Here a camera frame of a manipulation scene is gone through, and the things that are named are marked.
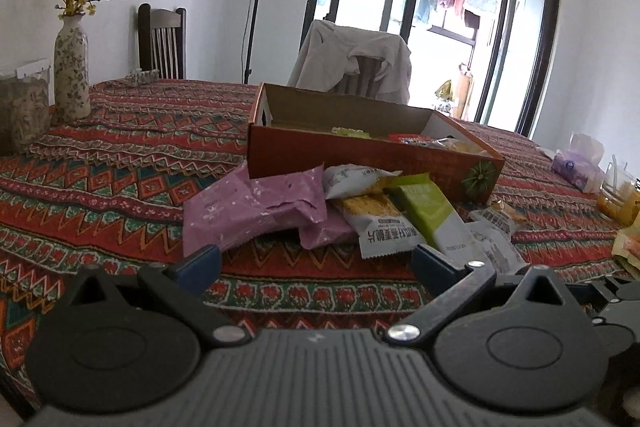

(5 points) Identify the purple tissue pack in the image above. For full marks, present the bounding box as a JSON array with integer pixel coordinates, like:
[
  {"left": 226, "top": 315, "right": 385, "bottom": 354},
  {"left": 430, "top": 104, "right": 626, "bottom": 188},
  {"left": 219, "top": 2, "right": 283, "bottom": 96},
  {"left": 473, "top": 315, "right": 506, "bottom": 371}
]
[{"left": 551, "top": 133, "right": 606, "bottom": 194}]

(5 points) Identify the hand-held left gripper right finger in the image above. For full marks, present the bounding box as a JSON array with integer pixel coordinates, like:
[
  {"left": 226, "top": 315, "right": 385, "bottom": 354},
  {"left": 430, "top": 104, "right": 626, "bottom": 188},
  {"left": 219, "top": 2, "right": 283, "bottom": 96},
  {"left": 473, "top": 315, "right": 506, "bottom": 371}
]
[{"left": 385, "top": 244, "right": 578, "bottom": 349}]

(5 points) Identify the jacket-draped wooden chair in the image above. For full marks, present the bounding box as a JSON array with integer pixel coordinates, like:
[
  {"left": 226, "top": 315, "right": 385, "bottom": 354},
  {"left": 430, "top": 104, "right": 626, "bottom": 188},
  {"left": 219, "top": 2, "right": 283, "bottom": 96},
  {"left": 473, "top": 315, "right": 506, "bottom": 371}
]
[{"left": 340, "top": 57, "right": 396, "bottom": 100}]

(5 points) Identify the black sliding door frame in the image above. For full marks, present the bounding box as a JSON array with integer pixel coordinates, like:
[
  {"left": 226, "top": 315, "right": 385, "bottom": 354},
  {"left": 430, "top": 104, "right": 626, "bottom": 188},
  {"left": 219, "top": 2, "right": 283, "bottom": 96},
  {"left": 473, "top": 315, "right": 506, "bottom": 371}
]
[{"left": 302, "top": 0, "right": 563, "bottom": 138}]

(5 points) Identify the tall tan cylinder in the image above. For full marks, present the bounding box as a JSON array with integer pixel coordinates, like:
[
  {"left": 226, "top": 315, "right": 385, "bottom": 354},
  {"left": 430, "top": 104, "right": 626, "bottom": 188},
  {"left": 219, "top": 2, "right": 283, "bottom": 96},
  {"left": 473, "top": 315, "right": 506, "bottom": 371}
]
[{"left": 452, "top": 64, "right": 475, "bottom": 120}]

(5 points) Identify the pink snack packet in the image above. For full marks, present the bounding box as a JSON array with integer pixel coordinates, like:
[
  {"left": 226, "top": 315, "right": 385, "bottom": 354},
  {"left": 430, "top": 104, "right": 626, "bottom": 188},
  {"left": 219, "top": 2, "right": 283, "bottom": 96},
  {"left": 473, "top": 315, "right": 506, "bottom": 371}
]
[
  {"left": 298, "top": 207, "right": 360, "bottom": 251},
  {"left": 181, "top": 163, "right": 328, "bottom": 258}
]

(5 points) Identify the orange cardboard box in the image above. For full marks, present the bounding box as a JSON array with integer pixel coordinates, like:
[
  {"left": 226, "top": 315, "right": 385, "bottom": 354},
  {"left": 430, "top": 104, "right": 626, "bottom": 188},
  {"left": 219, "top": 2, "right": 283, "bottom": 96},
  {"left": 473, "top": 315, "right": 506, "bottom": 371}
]
[{"left": 246, "top": 82, "right": 506, "bottom": 208}]

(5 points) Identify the beige jacket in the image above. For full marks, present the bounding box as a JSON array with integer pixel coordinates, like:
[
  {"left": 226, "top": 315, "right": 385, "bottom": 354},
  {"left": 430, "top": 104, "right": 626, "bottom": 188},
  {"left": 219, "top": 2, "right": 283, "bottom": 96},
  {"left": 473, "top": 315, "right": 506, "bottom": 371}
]
[{"left": 287, "top": 19, "right": 412, "bottom": 105}]

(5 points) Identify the glass storage jar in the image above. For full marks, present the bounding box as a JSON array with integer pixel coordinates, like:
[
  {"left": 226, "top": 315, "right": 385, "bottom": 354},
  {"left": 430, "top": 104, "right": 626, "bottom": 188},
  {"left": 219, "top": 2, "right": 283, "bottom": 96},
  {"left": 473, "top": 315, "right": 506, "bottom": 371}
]
[{"left": 0, "top": 59, "right": 53, "bottom": 155}]

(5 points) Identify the yellow green bag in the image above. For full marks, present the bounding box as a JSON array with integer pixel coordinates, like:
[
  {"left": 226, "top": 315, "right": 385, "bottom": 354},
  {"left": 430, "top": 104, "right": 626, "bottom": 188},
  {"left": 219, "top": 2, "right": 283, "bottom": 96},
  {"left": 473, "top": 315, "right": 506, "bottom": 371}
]
[{"left": 434, "top": 79, "right": 455, "bottom": 110}]

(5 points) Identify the white yellow crisps packet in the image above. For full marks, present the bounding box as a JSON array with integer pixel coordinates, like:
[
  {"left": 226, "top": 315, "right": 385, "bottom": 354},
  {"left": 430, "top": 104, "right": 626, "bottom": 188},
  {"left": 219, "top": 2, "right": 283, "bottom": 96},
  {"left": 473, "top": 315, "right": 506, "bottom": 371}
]
[{"left": 334, "top": 193, "right": 427, "bottom": 259}]

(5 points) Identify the green white snack packet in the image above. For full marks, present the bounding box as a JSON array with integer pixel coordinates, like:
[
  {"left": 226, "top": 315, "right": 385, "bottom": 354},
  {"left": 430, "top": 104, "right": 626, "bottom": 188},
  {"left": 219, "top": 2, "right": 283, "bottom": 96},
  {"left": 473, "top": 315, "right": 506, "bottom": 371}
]
[{"left": 384, "top": 173, "right": 476, "bottom": 265}]

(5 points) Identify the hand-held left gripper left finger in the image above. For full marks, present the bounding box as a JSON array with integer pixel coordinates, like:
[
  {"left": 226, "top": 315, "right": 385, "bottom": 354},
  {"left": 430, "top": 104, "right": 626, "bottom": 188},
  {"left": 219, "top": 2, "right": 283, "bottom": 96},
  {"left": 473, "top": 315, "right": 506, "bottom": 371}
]
[{"left": 70, "top": 244, "right": 251, "bottom": 349}]

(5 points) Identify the floral ceramic vase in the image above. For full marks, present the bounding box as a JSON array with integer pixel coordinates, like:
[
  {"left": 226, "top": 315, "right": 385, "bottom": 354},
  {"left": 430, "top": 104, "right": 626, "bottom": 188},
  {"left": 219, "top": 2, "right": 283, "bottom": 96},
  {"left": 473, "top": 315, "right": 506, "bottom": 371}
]
[{"left": 53, "top": 14, "right": 92, "bottom": 120}]

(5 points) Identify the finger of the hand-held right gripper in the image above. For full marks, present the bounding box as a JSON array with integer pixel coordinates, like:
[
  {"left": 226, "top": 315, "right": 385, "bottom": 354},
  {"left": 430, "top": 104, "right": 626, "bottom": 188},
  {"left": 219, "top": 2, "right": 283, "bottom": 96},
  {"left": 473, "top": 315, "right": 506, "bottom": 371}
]
[
  {"left": 590, "top": 279, "right": 640, "bottom": 358},
  {"left": 567, "top": 276, "right": 625, "bottom": 314}
]

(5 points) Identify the glass cup with yellow drink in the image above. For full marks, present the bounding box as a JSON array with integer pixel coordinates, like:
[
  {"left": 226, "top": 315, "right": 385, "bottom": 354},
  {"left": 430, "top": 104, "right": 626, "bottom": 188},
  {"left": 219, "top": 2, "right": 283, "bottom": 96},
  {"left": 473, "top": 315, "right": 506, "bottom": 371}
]
[{"left": 596, "top": 154, "right": 640, "bottom": 226}]

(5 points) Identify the small white crisps packet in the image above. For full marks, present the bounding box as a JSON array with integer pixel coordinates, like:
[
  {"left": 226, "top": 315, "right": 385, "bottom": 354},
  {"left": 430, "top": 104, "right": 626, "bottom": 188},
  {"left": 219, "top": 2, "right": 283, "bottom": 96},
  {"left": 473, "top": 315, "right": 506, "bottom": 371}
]
[{"left": 469, "top": 201, "right": 529, "bottom": 238}]

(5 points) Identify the yellow paper packet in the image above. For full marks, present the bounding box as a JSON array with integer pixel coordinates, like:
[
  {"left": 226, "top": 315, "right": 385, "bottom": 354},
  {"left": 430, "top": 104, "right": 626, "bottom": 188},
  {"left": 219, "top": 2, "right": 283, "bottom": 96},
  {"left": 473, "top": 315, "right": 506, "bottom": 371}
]
[{"left": 611, "top": 227, "right": 640, "bottom": 279}]

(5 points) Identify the dark wooden chair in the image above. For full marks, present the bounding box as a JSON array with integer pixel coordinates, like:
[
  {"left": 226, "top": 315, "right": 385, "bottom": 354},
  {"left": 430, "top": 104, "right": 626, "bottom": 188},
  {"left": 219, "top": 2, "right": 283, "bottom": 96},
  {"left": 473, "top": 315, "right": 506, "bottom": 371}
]
[{"left": 137, "top": 3, "right": 187, "bottom": 80}]

